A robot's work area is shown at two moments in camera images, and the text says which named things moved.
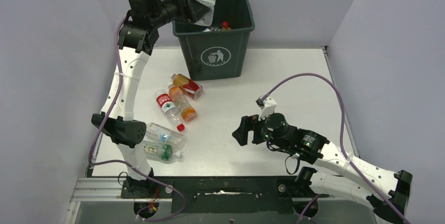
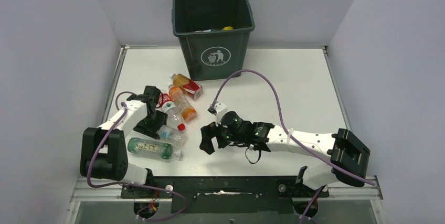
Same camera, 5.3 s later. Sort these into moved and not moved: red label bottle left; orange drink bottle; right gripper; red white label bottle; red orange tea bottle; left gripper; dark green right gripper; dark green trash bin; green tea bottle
Moved: right gripper; red white label bottle; left gripper
Not moved: dark green trash bin; dark green right gripper; red label bottle left; green tea bottle; orange drink bottle; red orange tea bottle
